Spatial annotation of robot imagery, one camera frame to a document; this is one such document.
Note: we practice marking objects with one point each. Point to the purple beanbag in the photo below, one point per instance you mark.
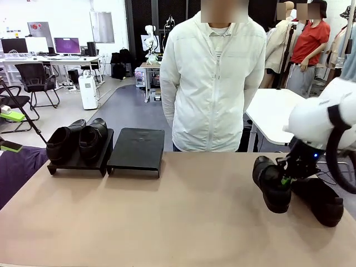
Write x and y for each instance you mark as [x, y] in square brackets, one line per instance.
[19, 175]

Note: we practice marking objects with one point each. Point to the long white desk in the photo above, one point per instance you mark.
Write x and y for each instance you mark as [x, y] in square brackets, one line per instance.
[55, 59]

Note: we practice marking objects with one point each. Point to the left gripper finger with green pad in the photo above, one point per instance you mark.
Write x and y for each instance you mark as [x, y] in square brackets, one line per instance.
[11, 146]
[15, 116]

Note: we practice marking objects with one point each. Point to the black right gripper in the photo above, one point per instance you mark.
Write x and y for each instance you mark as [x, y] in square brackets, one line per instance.
[303, 160]

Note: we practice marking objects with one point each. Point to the silver wall panel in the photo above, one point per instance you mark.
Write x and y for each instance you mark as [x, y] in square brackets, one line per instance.
[102, 27]

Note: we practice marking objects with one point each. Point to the black tripod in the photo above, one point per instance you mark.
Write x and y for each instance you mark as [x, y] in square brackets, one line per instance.
[27, 119]

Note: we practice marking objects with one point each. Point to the mannequin in beige coat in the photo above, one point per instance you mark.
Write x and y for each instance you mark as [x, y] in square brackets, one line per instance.
[275, 47]

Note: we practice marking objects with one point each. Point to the black light stand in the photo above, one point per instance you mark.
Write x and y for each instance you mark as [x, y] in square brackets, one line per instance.
[286, 50]

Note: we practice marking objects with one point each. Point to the black desktop tower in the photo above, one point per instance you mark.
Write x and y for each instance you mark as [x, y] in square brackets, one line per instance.
[91, 48]

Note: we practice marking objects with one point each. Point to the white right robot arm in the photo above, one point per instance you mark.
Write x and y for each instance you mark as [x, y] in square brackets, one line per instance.
[314, 122]

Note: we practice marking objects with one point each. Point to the monitor with black screen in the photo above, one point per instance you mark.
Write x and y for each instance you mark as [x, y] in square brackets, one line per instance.
[14, 46]

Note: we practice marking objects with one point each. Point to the figure in red shirt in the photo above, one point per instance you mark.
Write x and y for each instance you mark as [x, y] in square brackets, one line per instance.
[310, 44]

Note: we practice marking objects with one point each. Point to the grey board with red circle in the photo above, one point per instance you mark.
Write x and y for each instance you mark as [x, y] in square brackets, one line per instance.
[41, 29]

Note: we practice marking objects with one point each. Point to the person in white jacket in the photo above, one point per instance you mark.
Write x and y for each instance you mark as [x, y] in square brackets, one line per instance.
[211, 83]

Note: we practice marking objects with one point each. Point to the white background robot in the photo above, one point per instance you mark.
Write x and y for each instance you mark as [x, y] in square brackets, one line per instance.
[150, 36]

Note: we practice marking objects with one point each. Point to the black leather loafer shoe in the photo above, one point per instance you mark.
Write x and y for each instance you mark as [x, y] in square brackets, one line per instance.
[93, 139]
[62, 142]
[268, 183]
[320, 203]

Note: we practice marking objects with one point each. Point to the white side table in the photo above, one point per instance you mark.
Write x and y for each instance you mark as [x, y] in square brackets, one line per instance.
[267, 116]

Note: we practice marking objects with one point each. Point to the monitor with purple screen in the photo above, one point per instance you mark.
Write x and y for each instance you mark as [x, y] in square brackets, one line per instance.
[67, 45]

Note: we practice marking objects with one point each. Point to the black backpack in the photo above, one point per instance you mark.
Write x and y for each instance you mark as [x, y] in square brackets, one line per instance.
[121, 64]

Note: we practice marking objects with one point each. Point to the black sled-base chair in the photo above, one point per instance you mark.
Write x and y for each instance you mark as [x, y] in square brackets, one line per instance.
[14, 101]

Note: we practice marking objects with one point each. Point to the white air purifier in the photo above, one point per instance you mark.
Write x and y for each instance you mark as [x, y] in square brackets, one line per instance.
[88, 91]

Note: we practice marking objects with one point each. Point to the black mesh office chair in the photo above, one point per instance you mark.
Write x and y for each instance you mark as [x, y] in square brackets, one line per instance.
[34, 79]

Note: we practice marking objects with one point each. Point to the computer case with coloured lights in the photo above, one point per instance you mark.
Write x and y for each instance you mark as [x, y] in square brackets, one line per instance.
[140, 78]

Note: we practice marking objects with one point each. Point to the black shoe stand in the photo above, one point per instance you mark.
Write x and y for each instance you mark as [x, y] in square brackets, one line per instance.
[137, 148]
[78, 162]

